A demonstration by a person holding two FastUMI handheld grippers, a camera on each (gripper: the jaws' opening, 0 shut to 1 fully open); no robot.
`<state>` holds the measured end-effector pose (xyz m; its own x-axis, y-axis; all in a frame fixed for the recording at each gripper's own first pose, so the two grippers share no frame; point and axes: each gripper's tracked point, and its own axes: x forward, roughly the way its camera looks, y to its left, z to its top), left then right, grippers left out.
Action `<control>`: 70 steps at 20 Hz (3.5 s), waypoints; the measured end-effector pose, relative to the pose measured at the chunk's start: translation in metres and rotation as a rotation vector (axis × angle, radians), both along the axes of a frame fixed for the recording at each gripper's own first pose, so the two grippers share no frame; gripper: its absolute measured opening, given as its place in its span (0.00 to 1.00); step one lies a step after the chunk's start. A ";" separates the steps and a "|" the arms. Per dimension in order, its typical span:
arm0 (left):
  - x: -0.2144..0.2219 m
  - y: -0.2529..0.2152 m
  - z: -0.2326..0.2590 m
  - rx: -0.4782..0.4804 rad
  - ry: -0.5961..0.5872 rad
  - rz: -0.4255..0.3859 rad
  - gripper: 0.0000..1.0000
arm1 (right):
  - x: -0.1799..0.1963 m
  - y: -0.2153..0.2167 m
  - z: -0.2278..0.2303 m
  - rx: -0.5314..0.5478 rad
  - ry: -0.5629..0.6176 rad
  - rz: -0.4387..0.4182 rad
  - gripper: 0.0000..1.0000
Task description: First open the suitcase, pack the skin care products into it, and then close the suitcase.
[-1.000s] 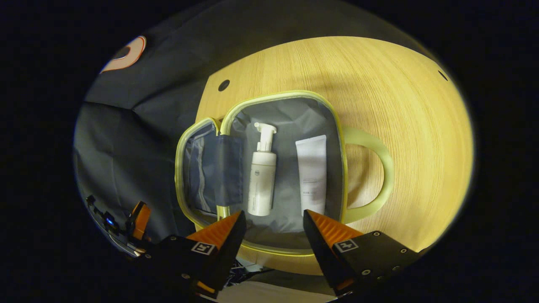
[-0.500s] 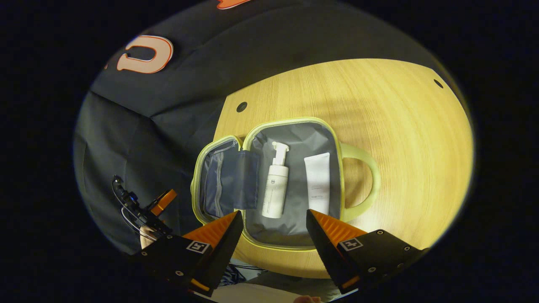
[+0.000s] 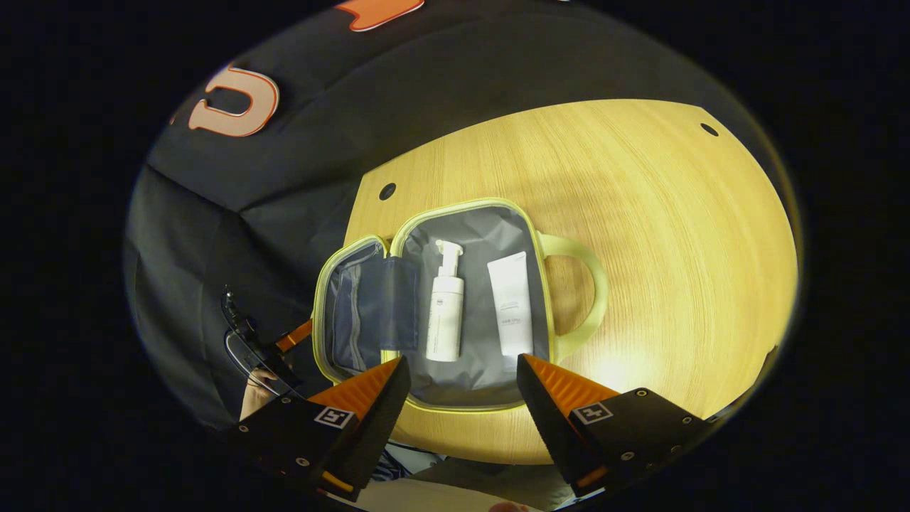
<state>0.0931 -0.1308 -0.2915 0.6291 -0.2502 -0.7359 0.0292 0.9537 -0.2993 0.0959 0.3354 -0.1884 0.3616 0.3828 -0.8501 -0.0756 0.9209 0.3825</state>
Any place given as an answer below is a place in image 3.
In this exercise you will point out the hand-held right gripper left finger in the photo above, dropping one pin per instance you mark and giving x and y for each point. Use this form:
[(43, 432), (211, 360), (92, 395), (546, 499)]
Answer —
[(373, 434)]

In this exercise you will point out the white skin care tube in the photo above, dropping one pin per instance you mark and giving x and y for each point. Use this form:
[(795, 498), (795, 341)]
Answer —
[(510, 306)]

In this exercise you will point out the black backdrop cloth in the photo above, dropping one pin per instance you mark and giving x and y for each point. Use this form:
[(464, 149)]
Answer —
[(298, 142)]

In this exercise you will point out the pale yellow suitcase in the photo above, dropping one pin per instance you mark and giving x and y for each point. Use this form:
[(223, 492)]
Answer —
[(483, 227)]

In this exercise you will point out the white pump bottle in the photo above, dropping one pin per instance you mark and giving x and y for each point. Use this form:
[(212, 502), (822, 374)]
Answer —
[(446, 313)]

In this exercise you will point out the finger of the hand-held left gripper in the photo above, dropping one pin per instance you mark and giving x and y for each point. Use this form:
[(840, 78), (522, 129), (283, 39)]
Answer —
[(295, 336)]

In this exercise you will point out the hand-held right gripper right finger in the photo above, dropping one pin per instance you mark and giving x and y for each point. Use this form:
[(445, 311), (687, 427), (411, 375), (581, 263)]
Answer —
[(551, 427)]

